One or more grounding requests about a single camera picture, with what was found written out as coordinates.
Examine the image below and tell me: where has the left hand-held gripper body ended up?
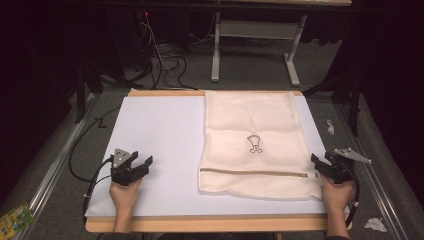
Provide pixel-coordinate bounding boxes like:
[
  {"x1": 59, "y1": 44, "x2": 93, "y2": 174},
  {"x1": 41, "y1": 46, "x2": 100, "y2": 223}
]
[{"x1": 110, "y1": 148, "x2": 145, "y2": 187}]

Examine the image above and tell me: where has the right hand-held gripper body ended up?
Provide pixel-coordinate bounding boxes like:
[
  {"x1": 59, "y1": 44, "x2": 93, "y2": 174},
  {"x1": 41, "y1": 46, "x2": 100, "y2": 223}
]
[{"x1": 330, "y1": 148, "x2": 373, "y2": 185}]

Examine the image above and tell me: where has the cream mesh laundry bag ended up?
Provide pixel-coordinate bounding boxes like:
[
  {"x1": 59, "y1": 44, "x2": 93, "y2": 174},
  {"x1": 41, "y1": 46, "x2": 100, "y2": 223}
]
[{"x1": 198, "y1": 90, "x2": 324, "y2": 201}]

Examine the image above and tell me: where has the person's left hand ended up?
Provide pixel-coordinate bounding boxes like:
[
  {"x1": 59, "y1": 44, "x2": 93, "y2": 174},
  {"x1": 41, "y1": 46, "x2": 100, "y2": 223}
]
[{"x1": 109, "y1": 178, "x2": 144, "y2": 218}]

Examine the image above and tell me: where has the person's right hand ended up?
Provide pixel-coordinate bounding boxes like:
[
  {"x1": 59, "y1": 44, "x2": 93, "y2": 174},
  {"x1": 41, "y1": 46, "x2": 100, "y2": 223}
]
[{"x1": 320, "y1": 175, "x2": 355, "y2": 214}]

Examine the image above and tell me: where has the white foam board mat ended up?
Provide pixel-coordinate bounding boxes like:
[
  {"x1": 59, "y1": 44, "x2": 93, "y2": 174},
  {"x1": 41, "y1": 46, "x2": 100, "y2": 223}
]
[{"x1": 84, "y1": 95, "x2": 350, "y2": 218}]

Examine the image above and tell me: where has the black metal stand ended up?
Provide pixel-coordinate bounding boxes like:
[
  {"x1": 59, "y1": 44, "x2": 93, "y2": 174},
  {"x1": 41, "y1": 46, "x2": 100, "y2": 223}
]
[
  {"x1": 302, "y1": 66, "x2": 362, "y2": 138},
  {"x1": 74, "y1": 59, "x2": 105, "y2": 125}
]

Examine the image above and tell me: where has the crumpled white tissue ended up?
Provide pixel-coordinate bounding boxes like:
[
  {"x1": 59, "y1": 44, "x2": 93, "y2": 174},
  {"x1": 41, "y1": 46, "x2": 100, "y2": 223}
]
[{"x1": 363, "y1": 217, "x2": 389, "y2": 234}]

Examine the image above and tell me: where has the green printed packet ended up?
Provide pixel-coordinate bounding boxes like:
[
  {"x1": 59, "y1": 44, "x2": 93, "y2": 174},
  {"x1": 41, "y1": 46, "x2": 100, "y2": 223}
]
[{"x1": 0, "y1": 201, "x2": 36, "y2": 240}]

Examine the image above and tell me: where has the left hand-held gripper cable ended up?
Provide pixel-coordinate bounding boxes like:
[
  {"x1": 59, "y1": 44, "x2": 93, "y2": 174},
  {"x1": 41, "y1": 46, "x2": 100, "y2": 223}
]
[{"x1": 82, "y1": 155, "x2": 115, "y2": 225}]

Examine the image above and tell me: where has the metal floor rail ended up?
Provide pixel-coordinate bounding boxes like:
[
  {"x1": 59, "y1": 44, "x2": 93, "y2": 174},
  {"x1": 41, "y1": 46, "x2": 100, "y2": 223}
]
[
  {"x1": 334, "y1": 102, "x2": 402, "y2": 240},
  {"x1": 15, "y1": 93, "x2": 96, "y2": 240}
]

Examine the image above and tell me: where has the black floor cable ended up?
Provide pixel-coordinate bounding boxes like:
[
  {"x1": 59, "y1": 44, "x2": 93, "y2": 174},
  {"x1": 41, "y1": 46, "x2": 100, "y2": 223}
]
[{"x1": 68, "y1": 105, "x2": 122, "y2": 183}]

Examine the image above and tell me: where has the tangle of floor cables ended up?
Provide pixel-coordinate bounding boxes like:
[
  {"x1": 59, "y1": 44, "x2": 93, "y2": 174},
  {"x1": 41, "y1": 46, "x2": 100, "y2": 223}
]
[{"x1": 131, "y1": 9, "x2": 198, "y2": 91}]

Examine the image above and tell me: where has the white metal desk frame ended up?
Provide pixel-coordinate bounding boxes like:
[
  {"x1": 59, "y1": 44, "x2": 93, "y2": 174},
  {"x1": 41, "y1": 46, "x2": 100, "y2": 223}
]
[{"x1": 210, "y1": 11, "x2": 308, "y2": 88}]

